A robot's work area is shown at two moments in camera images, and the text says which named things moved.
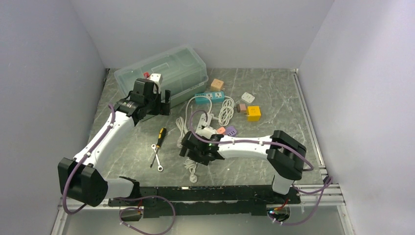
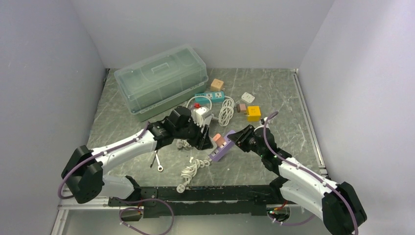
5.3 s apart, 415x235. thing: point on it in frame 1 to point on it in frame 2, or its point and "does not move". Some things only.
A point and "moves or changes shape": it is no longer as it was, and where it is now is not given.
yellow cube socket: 253,113 does not move
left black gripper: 158,105 to 201,138
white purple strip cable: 191,164 moves or changes shape
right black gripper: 188,146 to 242,138
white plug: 247,97 does not move
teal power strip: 215,97 does not move
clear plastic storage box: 182,71 does not move
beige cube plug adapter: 217,85 does not move
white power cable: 226,111 does not move
